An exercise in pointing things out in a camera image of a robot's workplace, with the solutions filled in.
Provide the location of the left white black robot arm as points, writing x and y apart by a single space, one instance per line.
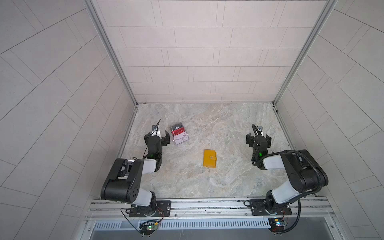
123 183

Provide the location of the aluminium mounting rail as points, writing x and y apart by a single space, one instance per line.
227 208

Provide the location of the red card in box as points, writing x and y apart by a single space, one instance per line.
177 131

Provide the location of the green circuit board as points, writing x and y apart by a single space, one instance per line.
148 227
277 225

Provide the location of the white pink card in box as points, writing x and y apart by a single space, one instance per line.
180 138

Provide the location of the right green circuit board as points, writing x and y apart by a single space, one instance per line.
277 225

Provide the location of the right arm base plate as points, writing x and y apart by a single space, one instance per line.
268 208

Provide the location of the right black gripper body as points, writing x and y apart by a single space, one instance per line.
249 140

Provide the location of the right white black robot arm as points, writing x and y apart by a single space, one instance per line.
305 176

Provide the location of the white vent grille strip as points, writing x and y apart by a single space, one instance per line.
188 224

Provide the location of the left green circuit board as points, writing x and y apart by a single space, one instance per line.
148 227

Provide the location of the clear acrylic card box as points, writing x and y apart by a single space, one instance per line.
180 125

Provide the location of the yellow leather card holder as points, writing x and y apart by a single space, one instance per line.
210 159

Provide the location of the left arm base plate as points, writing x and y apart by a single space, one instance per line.
154 210

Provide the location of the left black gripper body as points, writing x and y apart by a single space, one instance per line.
165 139

